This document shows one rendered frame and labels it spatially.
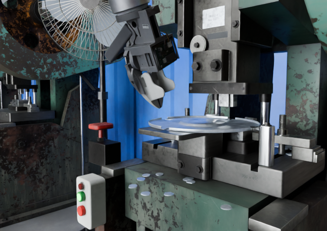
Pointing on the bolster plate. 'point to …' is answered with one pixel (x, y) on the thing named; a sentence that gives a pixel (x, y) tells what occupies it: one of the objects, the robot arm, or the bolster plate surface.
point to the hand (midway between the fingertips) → (155, 102)
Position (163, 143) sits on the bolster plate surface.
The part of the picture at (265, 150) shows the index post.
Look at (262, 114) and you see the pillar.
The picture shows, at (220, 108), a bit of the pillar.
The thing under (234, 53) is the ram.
